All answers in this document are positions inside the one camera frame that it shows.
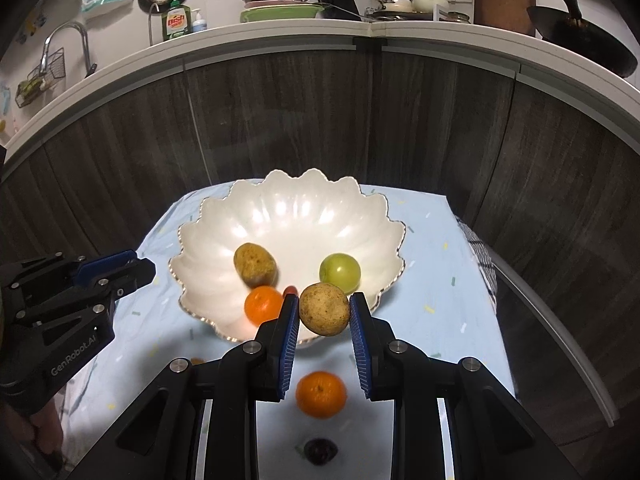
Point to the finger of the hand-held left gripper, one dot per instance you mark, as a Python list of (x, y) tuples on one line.
[(105, 262), (135, 275)]

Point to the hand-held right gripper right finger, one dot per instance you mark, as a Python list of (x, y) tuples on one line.
[(357, 345)]

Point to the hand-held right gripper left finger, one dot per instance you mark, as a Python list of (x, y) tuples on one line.
[(289, 340)]

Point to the orange tangerine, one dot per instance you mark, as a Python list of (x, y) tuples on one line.
[(261, 305), (321, 394)]

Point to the small brown longan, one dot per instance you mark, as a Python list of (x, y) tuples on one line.
[(324, 309)]

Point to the green round fruit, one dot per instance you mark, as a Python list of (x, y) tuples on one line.
[(340, 272)]

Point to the yellow mango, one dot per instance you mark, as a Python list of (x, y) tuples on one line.
[(255, 264)]

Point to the white scalloped bowl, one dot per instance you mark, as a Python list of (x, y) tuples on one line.
[(290, 220)]

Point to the person's left hand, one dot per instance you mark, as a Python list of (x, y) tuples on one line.
[(45, 430)]

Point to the light blue patterned tablecloth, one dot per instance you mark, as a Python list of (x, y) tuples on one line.
[(440, 280)]

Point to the dark purple grape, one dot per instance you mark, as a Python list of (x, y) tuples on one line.
[(320, 451)]

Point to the dark wood kitchen cabinet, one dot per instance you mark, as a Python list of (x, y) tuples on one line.
[(300, 110)]

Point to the chrome kitchen faucet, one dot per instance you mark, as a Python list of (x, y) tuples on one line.
[(75, 27)]

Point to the thin chrome water tap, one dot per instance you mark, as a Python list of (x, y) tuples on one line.
[(150, 25)]

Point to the green dish soap bottle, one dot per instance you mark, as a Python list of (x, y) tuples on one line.
[(176, 22)]

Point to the blue hand soap bottle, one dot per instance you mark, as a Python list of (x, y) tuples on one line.
[(199, 24)]

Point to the white kitchen countertop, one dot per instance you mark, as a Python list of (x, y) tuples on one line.
[(300, 30)]

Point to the green plastic basin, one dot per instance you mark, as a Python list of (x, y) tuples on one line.
[(280, 13)]

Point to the black flat pan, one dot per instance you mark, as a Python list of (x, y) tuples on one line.
[(400, 15)]

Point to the white pot with lid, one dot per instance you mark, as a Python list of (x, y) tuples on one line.
[(429, 0)]

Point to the black wok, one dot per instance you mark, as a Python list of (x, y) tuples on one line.
[(585, 40)]

